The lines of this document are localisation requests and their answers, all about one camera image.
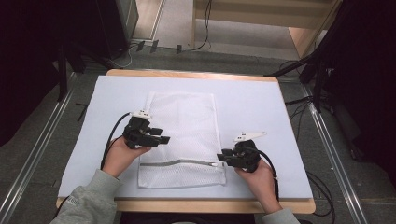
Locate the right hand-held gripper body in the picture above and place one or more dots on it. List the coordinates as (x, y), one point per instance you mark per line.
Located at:
(246, 155)

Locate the black metal stand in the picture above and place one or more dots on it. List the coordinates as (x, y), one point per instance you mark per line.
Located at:
(63, 77)
(317, 84)

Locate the light wooden shelf unit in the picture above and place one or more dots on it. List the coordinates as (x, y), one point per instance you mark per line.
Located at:
(264, 12)

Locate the white table mat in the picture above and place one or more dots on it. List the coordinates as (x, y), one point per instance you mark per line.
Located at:
(255, 102)

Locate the white mesh laundry bag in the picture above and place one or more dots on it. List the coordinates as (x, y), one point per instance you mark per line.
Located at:
(186, 124)

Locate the person's right hand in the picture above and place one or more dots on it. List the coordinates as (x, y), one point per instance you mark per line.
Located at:
(260, 183)

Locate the wooden table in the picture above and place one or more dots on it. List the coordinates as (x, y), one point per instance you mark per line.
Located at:
(193, 206)

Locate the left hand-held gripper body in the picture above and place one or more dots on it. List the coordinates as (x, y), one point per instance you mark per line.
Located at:
(137, 133)

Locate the aluminium floor rail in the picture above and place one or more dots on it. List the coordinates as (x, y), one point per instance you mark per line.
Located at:
(334, 158)
(34, 155)

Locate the dark curtain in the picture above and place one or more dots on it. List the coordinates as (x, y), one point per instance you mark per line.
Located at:
(31, 62)
(367, 77)

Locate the black cabinet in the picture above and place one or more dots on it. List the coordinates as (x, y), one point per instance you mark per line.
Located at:
(115, 25)

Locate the person's left hand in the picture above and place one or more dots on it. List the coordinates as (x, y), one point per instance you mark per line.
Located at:
(120, 158)

